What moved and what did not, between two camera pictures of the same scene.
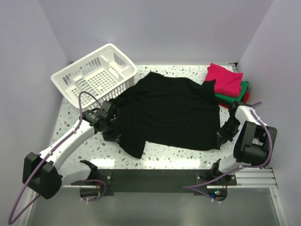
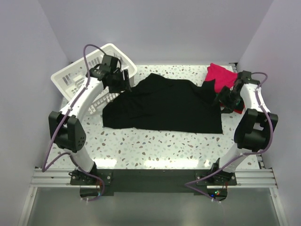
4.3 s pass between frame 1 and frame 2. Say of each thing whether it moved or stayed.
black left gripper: moved
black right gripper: moved
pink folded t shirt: stayed
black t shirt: moved
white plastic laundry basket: stayed
